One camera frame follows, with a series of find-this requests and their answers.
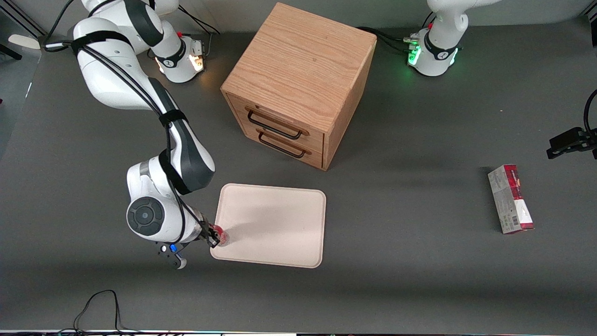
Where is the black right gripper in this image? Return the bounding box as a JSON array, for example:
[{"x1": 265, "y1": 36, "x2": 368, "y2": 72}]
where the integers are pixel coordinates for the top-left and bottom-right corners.
[{"x1": 200, "y1": 218, "x2": 221, "y2": 248}]

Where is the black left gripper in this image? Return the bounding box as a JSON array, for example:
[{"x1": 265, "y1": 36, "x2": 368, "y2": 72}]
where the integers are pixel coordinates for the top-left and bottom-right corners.
[{"x1": 547, "y1": 127, "x2": 597, "y2": 160}]

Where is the beige plastic tray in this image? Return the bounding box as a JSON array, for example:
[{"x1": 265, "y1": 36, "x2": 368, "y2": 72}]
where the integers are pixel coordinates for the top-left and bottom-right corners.
[{"x1": 210, "y1": 183, "x2": 327, "y2": 269}]

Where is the red plaid carton box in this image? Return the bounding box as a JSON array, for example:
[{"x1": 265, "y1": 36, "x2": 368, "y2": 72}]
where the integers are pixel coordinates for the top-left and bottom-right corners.
[{"x1": 487, "y1": 164, "x2": 535, "y2": 235}]

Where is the wooden drawer front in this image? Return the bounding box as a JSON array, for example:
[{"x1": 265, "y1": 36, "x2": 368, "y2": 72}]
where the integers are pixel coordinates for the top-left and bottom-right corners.
[
  {"x1": 240, "y1": 122, "x2": 326, "y2": 170},
  {"x1": 229, "y1": 93, "x2": 326, "y2": 152}
]

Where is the wooden drawer cabinet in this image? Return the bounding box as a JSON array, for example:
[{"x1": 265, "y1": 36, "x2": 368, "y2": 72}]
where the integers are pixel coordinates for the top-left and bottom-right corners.
[{"x1": 220, "y1": 2, "x2": 377, "y2": 171}]

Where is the white flat stand foot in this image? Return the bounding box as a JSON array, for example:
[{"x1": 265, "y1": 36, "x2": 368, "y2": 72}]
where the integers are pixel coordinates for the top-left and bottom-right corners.
[{"x1": 8, "y1": 34, "x2": 42, "y2": 49}]

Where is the black looped camera cable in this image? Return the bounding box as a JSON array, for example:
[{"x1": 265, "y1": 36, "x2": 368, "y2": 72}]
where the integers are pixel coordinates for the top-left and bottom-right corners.
[{"x1": 584, "y1": 89, "x2": 597, "y2": 136}]

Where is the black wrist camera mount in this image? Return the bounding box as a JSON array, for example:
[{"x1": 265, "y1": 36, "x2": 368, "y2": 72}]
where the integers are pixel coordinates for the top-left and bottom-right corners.
[{"x1": 157, "y1": 242, "x2": 188, "y2": 271}]

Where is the black strapped arm cable bundle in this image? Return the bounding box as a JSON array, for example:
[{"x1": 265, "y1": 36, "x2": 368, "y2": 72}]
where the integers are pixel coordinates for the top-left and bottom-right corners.
[{"x1": 44, "y1": 0, "x2": 206, "y2": 243}]

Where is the black drawer handle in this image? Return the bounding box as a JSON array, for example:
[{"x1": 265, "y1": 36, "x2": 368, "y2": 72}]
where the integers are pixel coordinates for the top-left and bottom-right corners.
[
  {"x1": 246, "y1": 108, "x2": 304, "y2": 140},
  {"x1": 257, "y1": 132, "x2": 307, "y2": 158}
]

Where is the thin black table cable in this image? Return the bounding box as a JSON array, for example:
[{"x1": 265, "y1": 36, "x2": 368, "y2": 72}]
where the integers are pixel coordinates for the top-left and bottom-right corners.
[{"x1": 56, "y1": 289, "x2": 140, "y2": 336}]

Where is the black right arm base cable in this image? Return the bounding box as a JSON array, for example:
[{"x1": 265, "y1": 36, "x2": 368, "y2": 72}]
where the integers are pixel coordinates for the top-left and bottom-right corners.
[{"x1": 177, "y1": 5, "x2": 222, "y2": 59}]

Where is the black arm base cable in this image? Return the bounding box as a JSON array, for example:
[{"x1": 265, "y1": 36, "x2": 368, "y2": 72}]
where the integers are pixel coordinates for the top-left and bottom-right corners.
[
  {"x1": 177, "y1": 5, "x2": 222, "y2": 59},
  {"x1": 357, "y1": 27, "x2": 416, "y2": 53}
]

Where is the black left arm base cable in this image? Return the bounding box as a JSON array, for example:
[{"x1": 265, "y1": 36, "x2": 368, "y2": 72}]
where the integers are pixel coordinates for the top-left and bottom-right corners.
[{"x1": 357, "y1": 27, "x2": 416, "y2": 53}]

